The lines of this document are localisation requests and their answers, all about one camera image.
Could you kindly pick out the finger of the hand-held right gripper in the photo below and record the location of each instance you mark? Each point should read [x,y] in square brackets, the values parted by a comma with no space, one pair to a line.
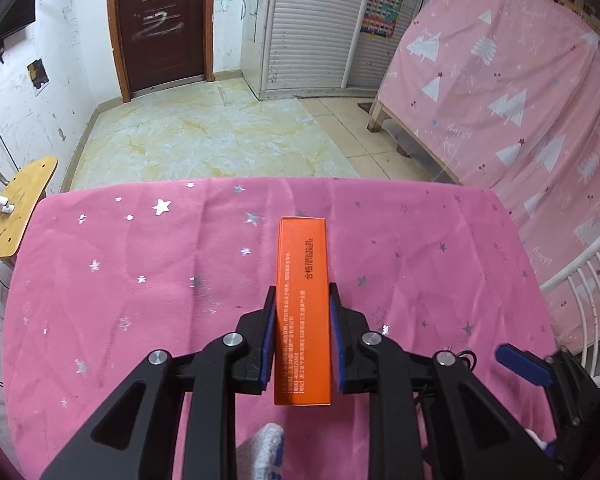
[522,362]

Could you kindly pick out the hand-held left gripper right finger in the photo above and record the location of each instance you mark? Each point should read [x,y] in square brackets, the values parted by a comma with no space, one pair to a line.
[336,340]

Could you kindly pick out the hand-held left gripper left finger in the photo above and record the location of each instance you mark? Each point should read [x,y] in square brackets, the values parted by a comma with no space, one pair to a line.
[267,340]

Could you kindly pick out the long orange box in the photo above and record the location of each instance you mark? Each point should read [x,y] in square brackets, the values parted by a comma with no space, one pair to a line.
[302,285]

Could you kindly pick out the person's right hand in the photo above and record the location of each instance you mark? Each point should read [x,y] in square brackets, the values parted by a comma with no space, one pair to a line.
[540,442]

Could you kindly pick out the white metal rack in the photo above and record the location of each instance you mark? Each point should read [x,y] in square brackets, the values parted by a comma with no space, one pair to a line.
[585,280]

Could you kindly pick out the pink star print tablecloth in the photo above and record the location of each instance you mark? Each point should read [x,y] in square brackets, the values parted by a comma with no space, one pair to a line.
[130,285]

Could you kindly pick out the pink covered bed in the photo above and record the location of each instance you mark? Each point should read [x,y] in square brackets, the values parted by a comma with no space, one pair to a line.
[505,85]

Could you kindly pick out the wooden side chair seat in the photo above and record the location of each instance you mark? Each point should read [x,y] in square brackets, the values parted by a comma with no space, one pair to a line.
[20,210]

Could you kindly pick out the small white device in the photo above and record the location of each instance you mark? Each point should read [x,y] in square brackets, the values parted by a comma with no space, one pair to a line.
[0,202]

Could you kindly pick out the white louvered wardrobe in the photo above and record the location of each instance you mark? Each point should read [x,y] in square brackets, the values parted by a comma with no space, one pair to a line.
[310,35]

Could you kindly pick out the dark brown door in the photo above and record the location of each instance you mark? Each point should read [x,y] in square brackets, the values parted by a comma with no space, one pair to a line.
[160,25]

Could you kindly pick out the colourful grid poster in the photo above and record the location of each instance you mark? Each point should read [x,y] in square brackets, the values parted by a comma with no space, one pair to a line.
[385,2]

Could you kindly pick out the wooden bed frame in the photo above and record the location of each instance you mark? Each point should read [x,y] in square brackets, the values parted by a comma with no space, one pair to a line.
[375,120]

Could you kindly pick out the dark wall box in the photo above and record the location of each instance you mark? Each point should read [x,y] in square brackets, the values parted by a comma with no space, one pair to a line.
[37,74]

